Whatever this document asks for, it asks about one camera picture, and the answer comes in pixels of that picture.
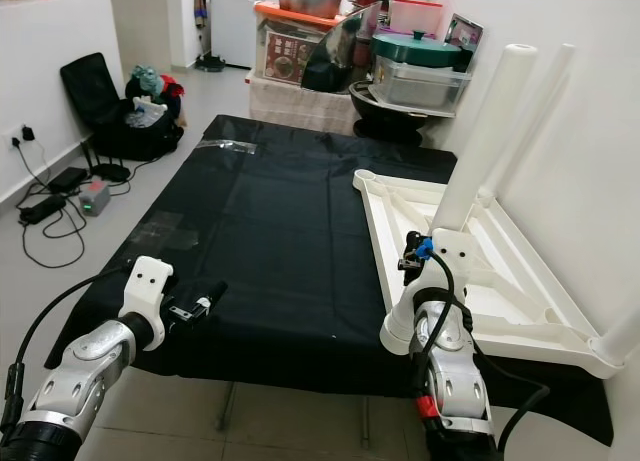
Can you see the white crumpled plastic bag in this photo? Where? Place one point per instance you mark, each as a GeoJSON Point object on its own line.
{"type": "Point", "coordinates": [147, 114]}

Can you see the green pot with lid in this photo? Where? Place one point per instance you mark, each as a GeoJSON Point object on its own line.
{"type": "Point", "coordinates": [415, 47]}

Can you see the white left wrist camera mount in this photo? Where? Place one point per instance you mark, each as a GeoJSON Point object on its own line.
{"type": "Point", "coordinates": [148, 279]}

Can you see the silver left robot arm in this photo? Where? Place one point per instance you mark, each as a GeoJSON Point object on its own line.
{"type": "Point", "coordinates": [85, 366]}

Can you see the glossy black bag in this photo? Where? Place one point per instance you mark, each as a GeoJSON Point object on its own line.
{"type": "Point", "coordinates": [335, 61]}

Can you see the black floor stand base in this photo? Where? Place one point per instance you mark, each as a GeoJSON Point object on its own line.
{"type": "Point", "coordinates": [210, 63]}

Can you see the red lidded plastic container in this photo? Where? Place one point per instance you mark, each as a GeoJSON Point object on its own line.
{"type": "Point", "coordinates": [417, 16]}

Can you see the grey electronic box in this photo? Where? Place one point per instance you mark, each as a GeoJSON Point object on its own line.
{"type": "Point", "coordinates": [95, 198]}

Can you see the black wall charger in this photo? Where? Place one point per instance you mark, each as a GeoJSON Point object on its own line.
{"type": "Point", "coordinates": [28, 134]}

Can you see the white cabinet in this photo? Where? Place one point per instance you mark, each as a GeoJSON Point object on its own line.
{"type": "Point", "coordinates": [235, 26]}

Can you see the orange lidded storage box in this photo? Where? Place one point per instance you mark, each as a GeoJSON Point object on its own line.
{"type": "Point", "coordinates": [285, 53]}

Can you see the black folding chair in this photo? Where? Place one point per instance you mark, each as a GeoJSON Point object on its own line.
{"type": "Point", "coordinates": [88, 86]}

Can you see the framed picture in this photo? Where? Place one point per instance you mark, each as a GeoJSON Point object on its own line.
{"type": "Point", "coordinates": [465, 29]}

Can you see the white plastic table leg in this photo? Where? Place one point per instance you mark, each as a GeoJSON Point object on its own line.
{"type": "Point", "coordinates": [485, 131]}
{"type": "Point", "coordinates": [542, 109]}
{"type": "Point", "coordinates": [622, 336]}

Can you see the red cloth item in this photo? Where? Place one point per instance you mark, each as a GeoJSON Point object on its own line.
{"type": "Point", "coordinates": [172, 85]}

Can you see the beige cloth covered bench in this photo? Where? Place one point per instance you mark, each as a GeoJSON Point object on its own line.
{"type": "Point", "coordinates": [300, 106]}

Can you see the black wok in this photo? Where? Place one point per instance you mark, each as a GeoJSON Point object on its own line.
{"type": "Point", "coordinates": [390, 121]}

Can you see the clear tape patch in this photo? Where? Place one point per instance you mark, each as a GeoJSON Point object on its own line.
{"type": "Point", "coordinates": [175, 231]}
{"type": "Point", "coordinates": [227, 146]}

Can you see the black power adapter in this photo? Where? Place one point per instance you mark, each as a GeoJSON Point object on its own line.
{"type": "Point", "coordinates": [42, 209]}
{"type": "Point", "coordinates": [68, 179]}

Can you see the black tablecloth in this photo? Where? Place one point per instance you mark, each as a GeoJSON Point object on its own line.
{"type": "Point", "coordinates": [280, 231]}

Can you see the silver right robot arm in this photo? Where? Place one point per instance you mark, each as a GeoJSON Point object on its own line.
{"type": "Point", "coordinates": [450, 376]}

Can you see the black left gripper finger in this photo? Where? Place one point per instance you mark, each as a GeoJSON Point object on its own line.
{"type": "Point", "coordinates": [212, 296]}

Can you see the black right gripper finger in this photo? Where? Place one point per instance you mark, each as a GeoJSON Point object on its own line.
{"type": "Point", "coordinates": [412, 240]}

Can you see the white plastic table top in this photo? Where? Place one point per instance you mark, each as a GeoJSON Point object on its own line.
{"type": "Point", "coordinates": [520, 291]}

